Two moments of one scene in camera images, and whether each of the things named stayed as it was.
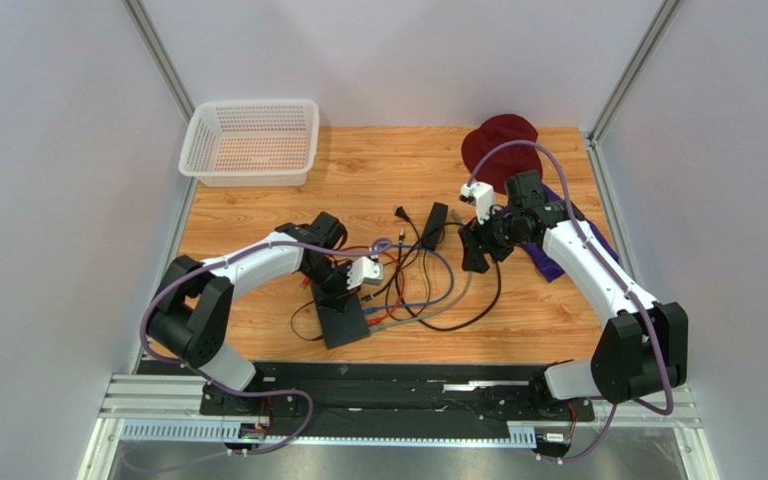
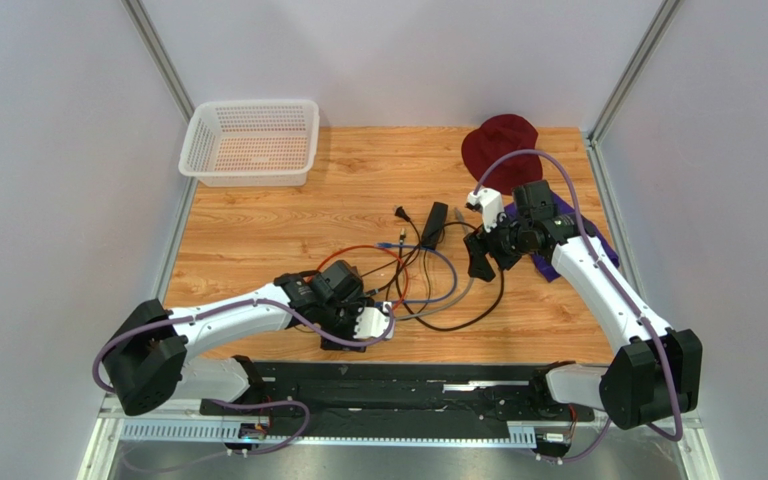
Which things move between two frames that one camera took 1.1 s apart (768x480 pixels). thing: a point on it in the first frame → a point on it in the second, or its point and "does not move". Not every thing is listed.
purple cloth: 545,265 does not move
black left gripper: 330,299 → 349,332
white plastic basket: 251,143 does not move
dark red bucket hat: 507,162 does not move
